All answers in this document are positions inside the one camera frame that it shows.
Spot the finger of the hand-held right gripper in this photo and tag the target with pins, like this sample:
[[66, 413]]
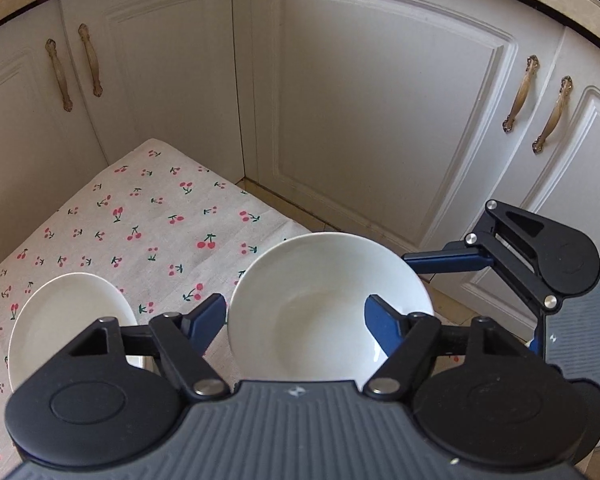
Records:
[[445, 261]]

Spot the cherry-print tablecloth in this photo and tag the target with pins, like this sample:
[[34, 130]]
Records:
[[145, 220]]

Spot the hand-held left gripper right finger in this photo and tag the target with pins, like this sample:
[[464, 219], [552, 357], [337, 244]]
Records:
[[385, 327]]

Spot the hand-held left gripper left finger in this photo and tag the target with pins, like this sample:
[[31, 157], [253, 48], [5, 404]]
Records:
[[207, 322]]

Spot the white pink-flower bowl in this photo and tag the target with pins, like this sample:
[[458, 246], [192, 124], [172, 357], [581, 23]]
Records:
[[55, 320], [305, 310]]

